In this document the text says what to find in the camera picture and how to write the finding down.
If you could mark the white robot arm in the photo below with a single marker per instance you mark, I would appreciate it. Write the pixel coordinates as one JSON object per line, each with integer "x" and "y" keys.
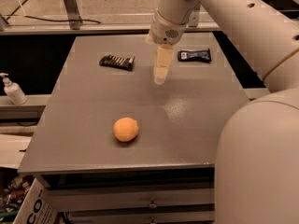
{"x": 257, "y": 159}

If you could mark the white cardboard box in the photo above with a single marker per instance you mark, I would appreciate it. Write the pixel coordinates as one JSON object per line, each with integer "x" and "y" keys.
{"x": 34, "y": 209}

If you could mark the black chocolate rxbar wrapper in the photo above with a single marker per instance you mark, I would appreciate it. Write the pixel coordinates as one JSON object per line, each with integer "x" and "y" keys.
{"x": 117, "y": 62}

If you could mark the blue blueberry rxbar wrapper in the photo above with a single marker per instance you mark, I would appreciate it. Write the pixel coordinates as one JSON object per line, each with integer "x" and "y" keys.
{"x": 203, "y": 56}

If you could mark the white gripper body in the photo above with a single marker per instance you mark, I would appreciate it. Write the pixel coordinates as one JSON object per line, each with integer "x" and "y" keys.
{"x": 165, "y": 31}

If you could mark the grey drawer cabinet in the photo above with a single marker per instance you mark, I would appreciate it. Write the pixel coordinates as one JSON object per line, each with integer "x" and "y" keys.
{"x": 115, "y": 146}

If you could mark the white pump dispenser bottle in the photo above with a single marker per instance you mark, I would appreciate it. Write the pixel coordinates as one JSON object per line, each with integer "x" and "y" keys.
{"x": 13, "y": 90}

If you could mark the orange fruit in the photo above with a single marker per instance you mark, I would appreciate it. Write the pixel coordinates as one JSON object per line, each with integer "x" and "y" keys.
{"x": 125, "y": 129}

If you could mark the metal railing frame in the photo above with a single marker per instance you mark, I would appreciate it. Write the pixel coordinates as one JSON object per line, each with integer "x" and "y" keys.
{"x": 44, "y": 17}

